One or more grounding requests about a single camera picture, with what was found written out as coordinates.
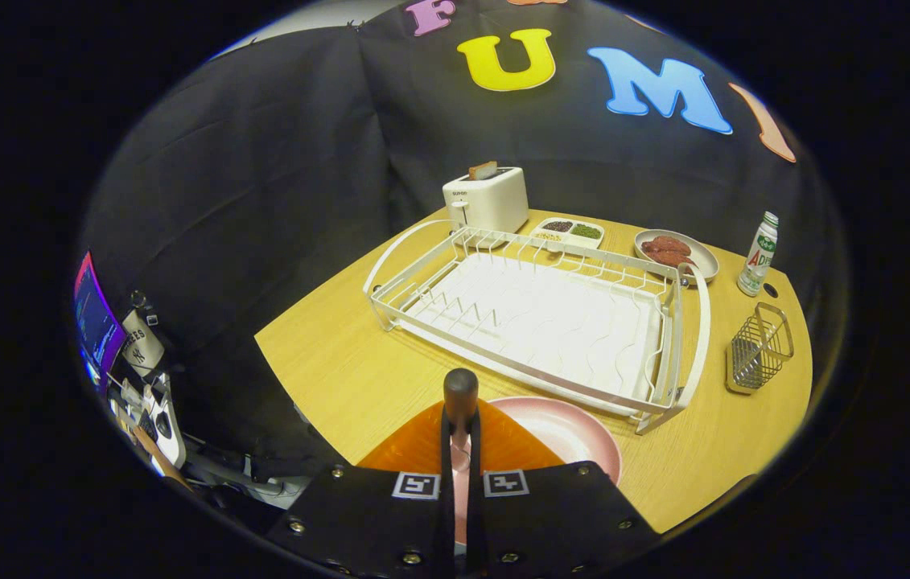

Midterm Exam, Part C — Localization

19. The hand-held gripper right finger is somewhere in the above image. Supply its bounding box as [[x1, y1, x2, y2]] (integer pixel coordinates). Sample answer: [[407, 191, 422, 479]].
[[467, 400, 661, 578]]

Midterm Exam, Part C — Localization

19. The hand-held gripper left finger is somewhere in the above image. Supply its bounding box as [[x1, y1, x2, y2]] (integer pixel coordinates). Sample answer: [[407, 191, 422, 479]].
[[266, 400, 455, 578]]

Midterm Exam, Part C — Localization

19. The wooden handled spoon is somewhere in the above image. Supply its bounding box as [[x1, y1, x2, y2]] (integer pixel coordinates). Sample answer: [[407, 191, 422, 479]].
[[443, 368, 480, 560]]

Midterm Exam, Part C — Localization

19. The pink plate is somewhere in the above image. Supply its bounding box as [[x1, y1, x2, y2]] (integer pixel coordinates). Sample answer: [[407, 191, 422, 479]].
[[487, 396, 623, 486]]

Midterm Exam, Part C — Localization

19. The white wire dish rack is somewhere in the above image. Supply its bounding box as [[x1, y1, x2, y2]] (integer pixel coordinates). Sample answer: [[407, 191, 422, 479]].
[[363, 219, 711, 436]]

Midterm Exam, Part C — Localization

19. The metal wire basket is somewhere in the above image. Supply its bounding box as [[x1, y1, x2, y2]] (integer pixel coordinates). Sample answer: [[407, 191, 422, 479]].
[[725, 302, 795, 396]]

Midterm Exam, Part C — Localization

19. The beige plate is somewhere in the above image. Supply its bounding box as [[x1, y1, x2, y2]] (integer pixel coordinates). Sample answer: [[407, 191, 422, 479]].
[[633, 229, 720, 285]]

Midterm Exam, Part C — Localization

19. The white divided tray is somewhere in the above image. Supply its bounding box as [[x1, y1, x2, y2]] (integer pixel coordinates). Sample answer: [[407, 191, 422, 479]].
[[531, 217, 606, 252]]

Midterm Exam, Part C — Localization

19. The white and black device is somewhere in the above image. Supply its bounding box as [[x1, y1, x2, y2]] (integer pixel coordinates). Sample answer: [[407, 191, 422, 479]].
[[145, 378, 187, 469]]

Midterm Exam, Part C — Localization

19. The white toaster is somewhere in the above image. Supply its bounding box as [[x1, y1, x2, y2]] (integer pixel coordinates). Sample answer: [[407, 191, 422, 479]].
[[443, 166, 529, 236]]

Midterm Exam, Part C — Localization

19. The red meat slice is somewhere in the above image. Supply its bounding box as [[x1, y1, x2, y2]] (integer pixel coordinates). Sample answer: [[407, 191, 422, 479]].
[[648, 249, 697, 271], [641, 235, 691, 257]]

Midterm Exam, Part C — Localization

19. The white printed bag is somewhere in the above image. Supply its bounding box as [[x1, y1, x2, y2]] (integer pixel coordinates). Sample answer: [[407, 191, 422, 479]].
[[121, 310, 166, 377]]

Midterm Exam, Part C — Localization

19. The white drink bottle green cap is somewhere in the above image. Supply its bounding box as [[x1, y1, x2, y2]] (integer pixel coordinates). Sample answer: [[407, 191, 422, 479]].
[[737, 211, 779, 298]]

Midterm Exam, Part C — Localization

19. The computer monitor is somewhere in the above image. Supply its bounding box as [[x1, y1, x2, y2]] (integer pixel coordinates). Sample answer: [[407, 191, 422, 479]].
[[73, 252, 127, 391]]

